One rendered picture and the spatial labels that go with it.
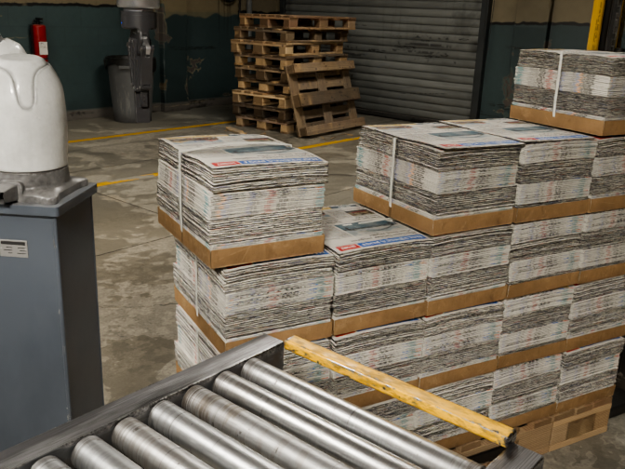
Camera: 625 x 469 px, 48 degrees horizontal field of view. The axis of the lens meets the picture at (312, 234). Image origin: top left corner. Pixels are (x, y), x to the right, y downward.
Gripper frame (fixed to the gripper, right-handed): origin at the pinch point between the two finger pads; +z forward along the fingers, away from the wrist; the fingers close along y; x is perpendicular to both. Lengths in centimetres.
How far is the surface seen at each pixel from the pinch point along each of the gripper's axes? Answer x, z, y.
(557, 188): -113, 24, -20
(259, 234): -20.5, 26.7, -18.7
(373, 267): -52, 39, -18
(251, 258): -18.1, 31.6, -19.6
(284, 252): -26.2, 31.4, -19.6
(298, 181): -29.3, 15.0, -19.5
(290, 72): -319, 45, 543
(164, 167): -8.6, 17.0, 12.9
